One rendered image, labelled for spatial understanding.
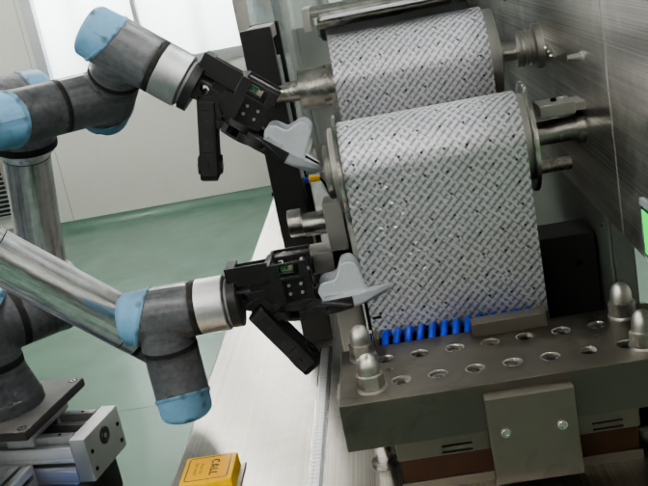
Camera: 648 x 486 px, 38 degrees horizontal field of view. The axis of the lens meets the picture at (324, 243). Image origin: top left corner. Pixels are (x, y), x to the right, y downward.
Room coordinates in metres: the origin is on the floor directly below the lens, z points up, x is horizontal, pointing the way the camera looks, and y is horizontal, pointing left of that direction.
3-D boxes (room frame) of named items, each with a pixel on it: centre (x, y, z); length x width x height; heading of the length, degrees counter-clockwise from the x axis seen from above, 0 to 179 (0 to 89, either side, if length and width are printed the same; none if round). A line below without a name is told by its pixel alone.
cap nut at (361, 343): (1.11, -0.02, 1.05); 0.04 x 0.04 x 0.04
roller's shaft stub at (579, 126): (1.22, -0.33, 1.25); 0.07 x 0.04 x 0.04; 85
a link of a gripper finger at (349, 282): (1.17, -0.03, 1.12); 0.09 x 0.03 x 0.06; 84
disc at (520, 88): (1.22, -0.29, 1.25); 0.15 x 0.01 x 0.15; 175
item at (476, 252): (1.17, -0.16, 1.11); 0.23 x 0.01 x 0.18; 85
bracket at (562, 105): (1.22, -0.34, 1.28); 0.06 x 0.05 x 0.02; 85
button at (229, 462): (1.11, 0.21, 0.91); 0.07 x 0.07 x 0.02; 85
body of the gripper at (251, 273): (1.19, 0.08, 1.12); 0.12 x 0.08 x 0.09; 85
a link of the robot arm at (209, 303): (1.20, 0.16, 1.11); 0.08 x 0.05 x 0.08; 175
